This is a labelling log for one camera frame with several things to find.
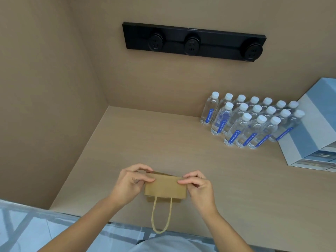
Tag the black round socket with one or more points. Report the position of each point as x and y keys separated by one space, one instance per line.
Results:
x=191 y=45
x=252 y=51
x=155 y=41

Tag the person's white shirt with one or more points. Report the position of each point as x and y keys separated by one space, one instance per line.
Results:
x=173 y=245

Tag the person's left forearm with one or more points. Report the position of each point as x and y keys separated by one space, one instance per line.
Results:
x=86 y=228

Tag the long black wall power strip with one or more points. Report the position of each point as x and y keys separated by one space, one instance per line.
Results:
x=170 y=36

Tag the group of clear water bottles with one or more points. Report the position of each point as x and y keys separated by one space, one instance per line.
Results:
x=249 y=123

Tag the blue white drawer organizer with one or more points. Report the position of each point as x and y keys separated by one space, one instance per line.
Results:
x=307 y=128

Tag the person's left hand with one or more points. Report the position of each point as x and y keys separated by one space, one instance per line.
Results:
x=126 y=186

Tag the person's right hand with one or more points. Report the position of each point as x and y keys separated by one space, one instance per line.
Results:
x=200 y=191

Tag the brown paper bag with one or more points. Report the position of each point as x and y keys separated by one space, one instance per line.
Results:
x=165 y=188

